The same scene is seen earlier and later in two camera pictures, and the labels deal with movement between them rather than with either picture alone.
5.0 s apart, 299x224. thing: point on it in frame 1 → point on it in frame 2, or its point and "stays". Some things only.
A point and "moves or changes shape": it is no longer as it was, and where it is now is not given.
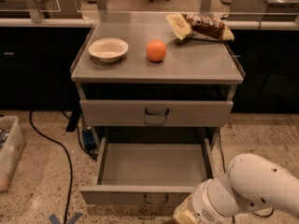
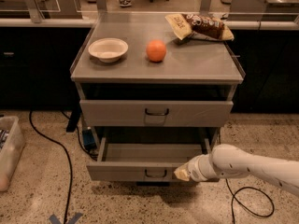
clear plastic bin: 12,147 stays
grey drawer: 149,170 moves or changes shape
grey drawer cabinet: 134,70 stays
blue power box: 89,139 stays
